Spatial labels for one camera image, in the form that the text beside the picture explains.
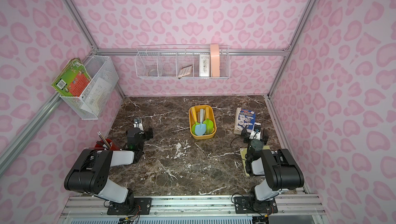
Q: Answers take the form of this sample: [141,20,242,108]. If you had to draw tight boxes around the light blue shovel white handle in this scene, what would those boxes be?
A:
[196,109,206,136]

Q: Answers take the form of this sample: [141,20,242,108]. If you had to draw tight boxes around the yellow-green booklet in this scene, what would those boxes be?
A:
[239,145,271,177]

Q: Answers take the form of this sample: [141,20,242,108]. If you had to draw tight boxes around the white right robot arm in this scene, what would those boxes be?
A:
[241,128,305,203]

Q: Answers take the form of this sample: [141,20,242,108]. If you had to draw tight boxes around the white wire wall shelf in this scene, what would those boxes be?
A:
[135,45,231,79]

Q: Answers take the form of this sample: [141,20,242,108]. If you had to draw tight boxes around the pink box on shelf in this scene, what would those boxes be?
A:
[210,44,220,78]

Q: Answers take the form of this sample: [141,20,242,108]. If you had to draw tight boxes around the small calculator on shelf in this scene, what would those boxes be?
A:
[177,64,193,78]

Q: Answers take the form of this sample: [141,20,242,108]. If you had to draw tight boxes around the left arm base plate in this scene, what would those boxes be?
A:
[107,197,153,216]

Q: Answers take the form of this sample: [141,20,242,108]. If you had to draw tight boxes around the green red book in basket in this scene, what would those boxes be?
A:
[52,58,91,97]

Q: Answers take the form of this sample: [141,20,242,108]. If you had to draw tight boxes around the large green shovel yellow handle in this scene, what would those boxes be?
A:
[203,107,214,135]

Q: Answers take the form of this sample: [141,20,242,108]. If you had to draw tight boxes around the yellow plastic storage box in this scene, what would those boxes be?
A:
[188,104,217,140]

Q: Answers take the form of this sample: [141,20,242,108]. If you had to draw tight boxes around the white box on shelf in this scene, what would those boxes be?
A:
[199,54,210,77]

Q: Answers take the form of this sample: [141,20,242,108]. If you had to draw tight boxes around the blue Macmillan paperback book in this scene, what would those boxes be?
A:
[234,108,256,135]

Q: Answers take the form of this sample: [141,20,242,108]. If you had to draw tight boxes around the white mesh wall basket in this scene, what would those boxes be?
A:
[60,56,119,120]

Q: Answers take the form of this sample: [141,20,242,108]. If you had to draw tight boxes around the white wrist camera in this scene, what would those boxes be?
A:
[133,117,143,131]
[250,123,262,140]

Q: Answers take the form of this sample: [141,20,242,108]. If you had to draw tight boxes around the red pencil cup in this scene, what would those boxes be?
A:
[94,131,121,151]

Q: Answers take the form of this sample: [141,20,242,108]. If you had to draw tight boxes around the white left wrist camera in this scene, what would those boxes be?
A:
[133,117,143,131]

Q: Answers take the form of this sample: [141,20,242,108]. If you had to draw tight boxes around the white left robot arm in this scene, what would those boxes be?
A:
[64,127,154,205]

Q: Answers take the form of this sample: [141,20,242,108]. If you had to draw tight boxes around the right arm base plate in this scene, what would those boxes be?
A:
[232,196,278,215]

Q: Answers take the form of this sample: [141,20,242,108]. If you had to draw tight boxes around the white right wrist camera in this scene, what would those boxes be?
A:
[250,123,262,140]

